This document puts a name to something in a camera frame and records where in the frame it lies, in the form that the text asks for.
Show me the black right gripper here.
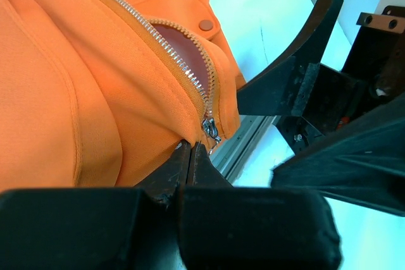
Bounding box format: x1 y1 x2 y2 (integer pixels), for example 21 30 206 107
237 0 404 216

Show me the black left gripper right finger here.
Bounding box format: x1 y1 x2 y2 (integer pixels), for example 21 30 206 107
180 144 342 269

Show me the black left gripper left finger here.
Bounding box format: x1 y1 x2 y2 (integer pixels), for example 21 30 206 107
1 141 190 269

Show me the clear zipper pull tab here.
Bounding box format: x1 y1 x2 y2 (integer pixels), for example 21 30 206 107
202 117 221 156

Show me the orange zip-up jacket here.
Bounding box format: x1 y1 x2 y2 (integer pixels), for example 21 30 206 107
0 0 319 188

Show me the aluminium frame rail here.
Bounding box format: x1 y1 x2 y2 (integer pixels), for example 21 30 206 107
210 116 280 184

